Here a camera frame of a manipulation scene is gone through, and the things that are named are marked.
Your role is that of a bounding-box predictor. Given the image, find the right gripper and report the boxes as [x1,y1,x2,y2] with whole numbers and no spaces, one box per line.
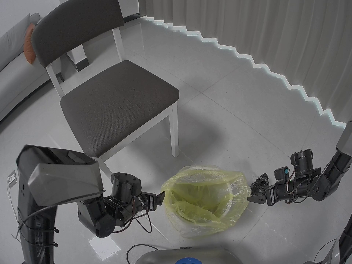
[247,184,294,206]

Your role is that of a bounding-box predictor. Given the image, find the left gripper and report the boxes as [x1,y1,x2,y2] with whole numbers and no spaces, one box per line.
[137,192,166,212]

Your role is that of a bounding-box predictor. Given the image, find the yellow plastic bag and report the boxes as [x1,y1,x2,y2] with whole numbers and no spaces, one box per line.
[161,164,251,239]

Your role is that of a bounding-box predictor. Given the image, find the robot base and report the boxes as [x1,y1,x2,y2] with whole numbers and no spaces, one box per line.
[137,247,244,264]

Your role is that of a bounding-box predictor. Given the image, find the crumpled black plastic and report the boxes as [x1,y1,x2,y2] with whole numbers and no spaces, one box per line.
[250,173,270,196]

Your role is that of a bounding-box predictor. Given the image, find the white trash bin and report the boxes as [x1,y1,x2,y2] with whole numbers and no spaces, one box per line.
[166,167,235,237]

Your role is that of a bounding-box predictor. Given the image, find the grey white-legged chair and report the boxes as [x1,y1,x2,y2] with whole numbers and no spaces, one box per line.
[31,0,180,179]

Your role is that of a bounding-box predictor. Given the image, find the beige curtain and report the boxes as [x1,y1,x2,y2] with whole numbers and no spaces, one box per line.
[137,0,352,126]

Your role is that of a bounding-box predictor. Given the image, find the pale grey sofa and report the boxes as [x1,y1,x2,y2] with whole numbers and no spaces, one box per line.
[0,13,59,124]

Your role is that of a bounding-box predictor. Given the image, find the orange cushion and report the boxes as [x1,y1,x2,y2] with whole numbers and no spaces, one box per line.
[23,23,37,65]

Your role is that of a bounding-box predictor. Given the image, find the grey cushion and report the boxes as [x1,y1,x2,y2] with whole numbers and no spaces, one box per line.
[0,13,31,71]

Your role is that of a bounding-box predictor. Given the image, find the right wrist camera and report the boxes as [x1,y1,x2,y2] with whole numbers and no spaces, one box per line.
[274,167,292,187]

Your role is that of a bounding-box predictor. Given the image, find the black cable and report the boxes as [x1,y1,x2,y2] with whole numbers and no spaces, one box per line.
[126,244,165,263]

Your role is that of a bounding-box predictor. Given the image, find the white cable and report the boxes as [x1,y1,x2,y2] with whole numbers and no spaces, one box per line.
[6,175,17,211]

